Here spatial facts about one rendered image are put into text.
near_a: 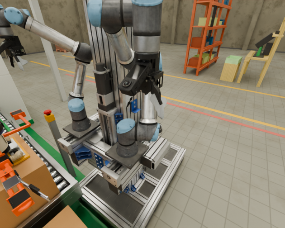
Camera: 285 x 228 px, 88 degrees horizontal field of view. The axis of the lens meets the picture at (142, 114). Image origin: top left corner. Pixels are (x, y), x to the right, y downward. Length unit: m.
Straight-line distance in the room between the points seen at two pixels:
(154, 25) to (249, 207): 2.19
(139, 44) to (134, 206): 1.57
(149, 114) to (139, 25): 0.55
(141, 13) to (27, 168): 1.18
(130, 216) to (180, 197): 0.67
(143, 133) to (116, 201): 1.07
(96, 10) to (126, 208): 1.63
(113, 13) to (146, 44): 0.16
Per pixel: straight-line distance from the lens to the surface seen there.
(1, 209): 1.38
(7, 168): 1.16
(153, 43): 0.43
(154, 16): 0.42
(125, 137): 0.91
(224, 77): 6.05
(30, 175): 1.30
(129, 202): 1.79
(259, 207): 2.39
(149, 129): 0.88
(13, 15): 1.10
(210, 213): 2.10
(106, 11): 0.54
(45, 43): 4.06
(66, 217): 1.48
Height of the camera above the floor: 1.80
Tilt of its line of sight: 32 degrees down
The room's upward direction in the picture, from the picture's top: straight up
